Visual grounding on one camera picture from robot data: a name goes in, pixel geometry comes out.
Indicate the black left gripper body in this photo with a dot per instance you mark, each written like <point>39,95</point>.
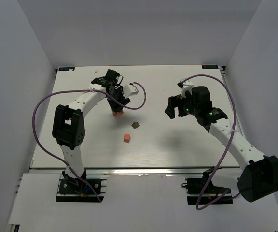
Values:
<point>116,104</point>

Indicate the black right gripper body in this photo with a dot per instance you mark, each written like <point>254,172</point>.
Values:
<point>178,106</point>

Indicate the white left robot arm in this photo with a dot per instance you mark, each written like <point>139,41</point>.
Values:
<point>69,128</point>

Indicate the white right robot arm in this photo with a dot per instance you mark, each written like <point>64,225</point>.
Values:
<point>257,176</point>

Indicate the olive roof wood block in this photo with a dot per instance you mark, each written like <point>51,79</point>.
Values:
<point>135,125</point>

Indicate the salmon cube wood block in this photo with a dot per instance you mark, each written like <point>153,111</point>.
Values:
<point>127,138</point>

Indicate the blue label right corner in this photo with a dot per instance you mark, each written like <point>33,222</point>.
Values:
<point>209,66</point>

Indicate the blue label corner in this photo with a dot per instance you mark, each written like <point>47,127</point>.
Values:
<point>209,66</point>
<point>66,69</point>

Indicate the blue label left corner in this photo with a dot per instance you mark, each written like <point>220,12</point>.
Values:
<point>66,69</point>

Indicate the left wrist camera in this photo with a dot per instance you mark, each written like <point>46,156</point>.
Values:
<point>129,90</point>

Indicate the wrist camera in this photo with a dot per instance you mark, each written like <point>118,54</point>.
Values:
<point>129,90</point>
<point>185,85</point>

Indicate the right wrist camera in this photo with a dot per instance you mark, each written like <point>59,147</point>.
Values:
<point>185,85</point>

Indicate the aluminium table edge rail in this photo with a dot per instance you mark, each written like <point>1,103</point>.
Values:
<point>140,171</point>

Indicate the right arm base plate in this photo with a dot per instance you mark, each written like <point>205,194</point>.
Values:
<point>194,186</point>

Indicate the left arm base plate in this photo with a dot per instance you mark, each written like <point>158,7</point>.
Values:
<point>67,192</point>

